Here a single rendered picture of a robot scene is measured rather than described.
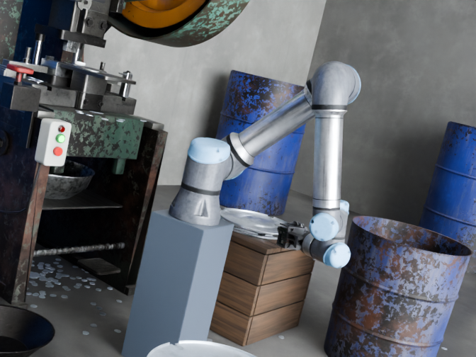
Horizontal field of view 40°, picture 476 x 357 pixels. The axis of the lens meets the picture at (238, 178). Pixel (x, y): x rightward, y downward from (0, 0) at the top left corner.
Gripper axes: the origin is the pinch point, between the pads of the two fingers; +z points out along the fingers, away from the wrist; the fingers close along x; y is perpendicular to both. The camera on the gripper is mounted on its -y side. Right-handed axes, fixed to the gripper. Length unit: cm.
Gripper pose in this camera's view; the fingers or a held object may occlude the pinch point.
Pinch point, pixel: (282, 229)
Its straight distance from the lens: 222.3
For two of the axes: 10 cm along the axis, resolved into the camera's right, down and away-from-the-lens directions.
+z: -4.8, -1.6, 8.6
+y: -8.6, -1.2, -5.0
